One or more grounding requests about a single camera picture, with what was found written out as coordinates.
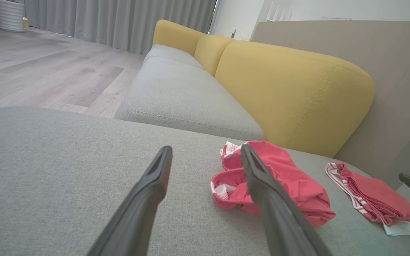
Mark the white slatted rail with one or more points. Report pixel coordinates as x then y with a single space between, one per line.
279 12

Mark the wall socket plug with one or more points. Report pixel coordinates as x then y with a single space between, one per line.
234 33

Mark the grey yellow sofa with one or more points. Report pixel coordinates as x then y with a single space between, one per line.
48 177

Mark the red white-striped shorts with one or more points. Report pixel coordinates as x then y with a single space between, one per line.
297 177

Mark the grey pleated curtain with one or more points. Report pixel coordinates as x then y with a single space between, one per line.
119 21

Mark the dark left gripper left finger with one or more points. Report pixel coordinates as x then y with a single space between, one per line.
137 220

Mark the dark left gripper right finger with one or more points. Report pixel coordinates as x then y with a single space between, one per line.
283 227

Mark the grey sofa seat cushion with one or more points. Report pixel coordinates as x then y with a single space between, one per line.
180 99
169 53

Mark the white ribbed planter pot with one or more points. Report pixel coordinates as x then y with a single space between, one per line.
10 14

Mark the red white basketball jersey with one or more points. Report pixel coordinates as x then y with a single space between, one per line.
379 195

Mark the small pale yellow object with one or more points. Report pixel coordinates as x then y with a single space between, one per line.
25 23

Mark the small yellow sofa back cushion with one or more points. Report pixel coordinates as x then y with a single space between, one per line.
210 53
174 35

